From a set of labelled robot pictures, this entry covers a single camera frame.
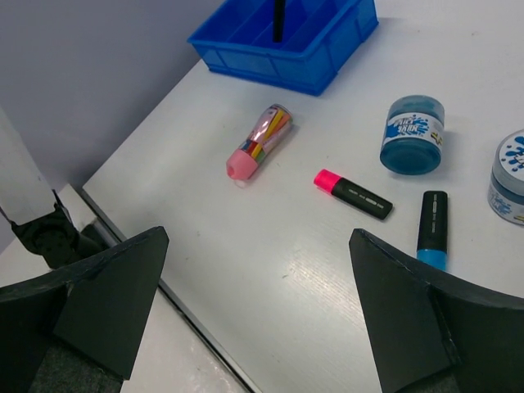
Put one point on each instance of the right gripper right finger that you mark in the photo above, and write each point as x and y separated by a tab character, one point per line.
431	331

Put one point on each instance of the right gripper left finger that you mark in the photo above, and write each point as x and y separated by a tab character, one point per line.
79	328

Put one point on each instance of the blue black highlighter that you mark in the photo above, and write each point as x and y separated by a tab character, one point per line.
432	247

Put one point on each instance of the blue slime jar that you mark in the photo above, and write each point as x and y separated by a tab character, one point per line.
505	193
413	137

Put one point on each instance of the pink black highlighter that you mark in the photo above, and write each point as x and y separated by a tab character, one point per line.
352	194

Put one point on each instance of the pink crayon tube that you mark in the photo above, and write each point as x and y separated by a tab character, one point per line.
270	129

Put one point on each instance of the orange black highlighter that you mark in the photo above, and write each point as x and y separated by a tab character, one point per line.
279	9

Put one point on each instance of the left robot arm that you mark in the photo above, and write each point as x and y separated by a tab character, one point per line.
33	209

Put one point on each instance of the blue slime jar lying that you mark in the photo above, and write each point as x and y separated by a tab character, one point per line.
413	137

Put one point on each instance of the blue compartment tray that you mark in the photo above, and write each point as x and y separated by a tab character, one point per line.
318	38

